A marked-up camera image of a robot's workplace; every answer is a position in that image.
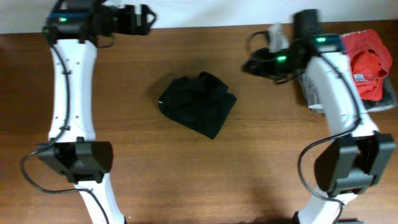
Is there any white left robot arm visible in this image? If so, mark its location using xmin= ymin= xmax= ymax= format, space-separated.
xmin=37 ymin=0 xmax=157 ymax=223

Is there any grey folded garment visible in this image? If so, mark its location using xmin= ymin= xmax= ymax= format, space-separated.
xmin=298 ymin=75 xmax=397 ymax=114

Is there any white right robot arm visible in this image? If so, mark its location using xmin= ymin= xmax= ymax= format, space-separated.
xmin=242 ymin=9 xmax=396 ymax=224

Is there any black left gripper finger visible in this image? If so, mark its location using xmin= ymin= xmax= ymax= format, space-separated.
xmin=142 ymin=4 xmax=157 ymax=24
xmin=141 ymin=20 xmax=155 ymax=35

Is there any black polo shirt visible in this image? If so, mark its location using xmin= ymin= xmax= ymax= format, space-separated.
xmin=158 ymin=72 xmax=237 ymax=139

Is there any red folded shirt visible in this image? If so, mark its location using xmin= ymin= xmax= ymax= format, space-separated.
xmin=340 ymin=29 xmax=392 ymax=101

